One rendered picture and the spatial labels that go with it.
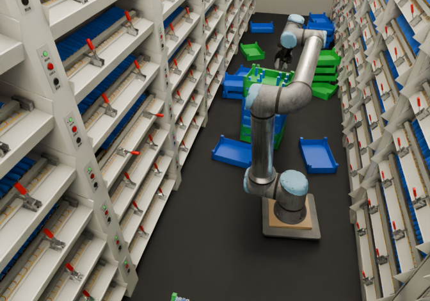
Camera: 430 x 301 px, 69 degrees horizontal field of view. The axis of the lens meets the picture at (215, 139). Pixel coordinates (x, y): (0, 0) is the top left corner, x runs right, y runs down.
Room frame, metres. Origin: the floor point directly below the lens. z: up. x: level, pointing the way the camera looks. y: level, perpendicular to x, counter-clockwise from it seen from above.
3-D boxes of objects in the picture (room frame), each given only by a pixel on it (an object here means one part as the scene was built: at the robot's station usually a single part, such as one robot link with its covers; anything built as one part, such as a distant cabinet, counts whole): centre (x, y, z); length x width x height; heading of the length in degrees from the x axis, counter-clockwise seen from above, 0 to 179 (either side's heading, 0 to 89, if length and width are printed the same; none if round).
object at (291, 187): (1.13, -0.42, 0.26); 0.17 x 0.15 x 0.18; 68
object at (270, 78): (1.90, -0.37, 0.52); 0.30 x 0.20 x 0.08; 66
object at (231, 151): (1.69, -0.15, 0.04); 0.30 x 0.20 x 0.08; 68
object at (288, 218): (1.13, -0.43, 0.13); 0.19 x 0.19 x 0.10
